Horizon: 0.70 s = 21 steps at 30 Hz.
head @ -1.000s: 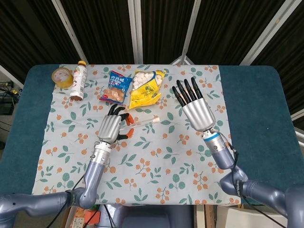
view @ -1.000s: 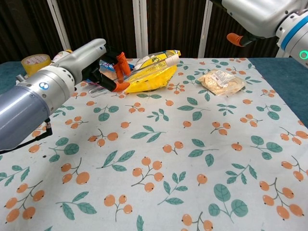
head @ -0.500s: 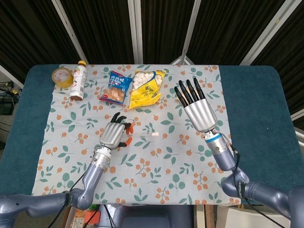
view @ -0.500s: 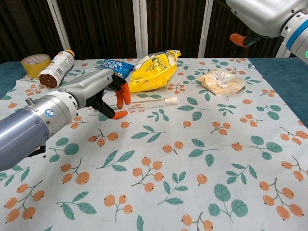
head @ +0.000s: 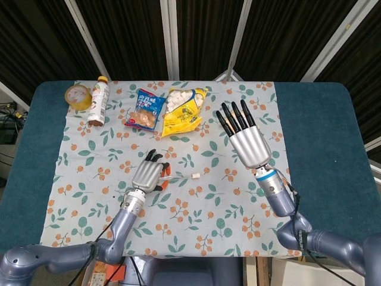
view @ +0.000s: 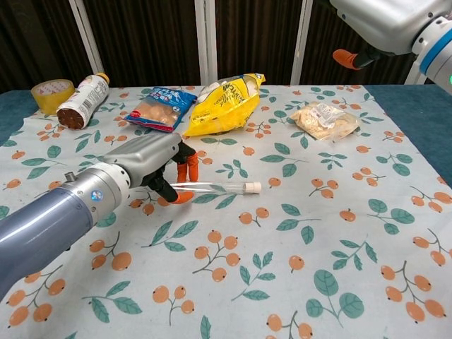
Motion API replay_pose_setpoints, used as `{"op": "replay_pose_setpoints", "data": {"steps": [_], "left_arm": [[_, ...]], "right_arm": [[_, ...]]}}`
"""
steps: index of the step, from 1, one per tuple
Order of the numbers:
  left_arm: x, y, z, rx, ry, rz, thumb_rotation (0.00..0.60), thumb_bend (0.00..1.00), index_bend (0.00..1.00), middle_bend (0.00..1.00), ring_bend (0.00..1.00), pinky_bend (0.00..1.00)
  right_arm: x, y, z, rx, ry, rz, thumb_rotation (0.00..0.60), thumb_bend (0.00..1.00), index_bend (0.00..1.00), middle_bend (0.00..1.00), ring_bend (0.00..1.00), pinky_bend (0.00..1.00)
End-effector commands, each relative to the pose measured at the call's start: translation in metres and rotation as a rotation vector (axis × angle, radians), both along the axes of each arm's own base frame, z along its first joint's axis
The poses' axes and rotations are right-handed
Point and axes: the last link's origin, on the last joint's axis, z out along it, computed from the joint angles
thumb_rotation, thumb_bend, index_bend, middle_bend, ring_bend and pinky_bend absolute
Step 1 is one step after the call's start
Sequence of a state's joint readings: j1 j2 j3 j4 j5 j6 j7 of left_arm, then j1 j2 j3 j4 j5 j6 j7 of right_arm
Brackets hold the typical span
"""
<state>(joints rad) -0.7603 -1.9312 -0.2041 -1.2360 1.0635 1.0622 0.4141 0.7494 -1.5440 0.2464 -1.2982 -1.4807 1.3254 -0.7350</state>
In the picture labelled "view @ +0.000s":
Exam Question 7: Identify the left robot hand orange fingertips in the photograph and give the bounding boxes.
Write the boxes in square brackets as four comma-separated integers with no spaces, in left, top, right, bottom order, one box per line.
[105,135,201,206]

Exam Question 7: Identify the right robot hand orange thumb tip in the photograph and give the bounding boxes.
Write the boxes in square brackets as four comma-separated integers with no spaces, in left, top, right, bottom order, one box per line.
[330,0,444,71]

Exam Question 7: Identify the clear glass test tube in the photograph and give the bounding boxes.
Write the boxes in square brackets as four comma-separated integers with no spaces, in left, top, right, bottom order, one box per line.
[172,180,248,194]

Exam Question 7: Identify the blue snack bag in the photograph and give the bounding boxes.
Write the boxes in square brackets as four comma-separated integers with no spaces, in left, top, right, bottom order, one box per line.
[125,86,198,133]

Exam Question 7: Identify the white drink bottle yellow cap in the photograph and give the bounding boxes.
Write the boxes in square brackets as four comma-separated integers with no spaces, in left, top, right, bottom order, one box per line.
[56,73,109,131]

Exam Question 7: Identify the yellow marshmallow bag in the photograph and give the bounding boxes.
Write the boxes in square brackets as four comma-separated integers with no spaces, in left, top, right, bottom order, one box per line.
[182,73,266,138]

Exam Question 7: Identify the yellowish clear tape roll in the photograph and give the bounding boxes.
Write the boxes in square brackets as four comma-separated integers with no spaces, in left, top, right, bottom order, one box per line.
[30,79,76,116]

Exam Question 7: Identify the clear bag of beige snacks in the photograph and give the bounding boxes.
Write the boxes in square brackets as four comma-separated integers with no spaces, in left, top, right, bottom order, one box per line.
[288,101,362,142]

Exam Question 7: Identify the floral fruit-print tablecloth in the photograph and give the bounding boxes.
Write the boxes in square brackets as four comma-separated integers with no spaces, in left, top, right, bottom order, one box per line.
[0,83,452,339]

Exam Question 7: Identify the dark folding screen white frame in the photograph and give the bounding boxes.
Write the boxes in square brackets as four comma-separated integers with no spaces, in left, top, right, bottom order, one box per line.
[0,0,452,93]

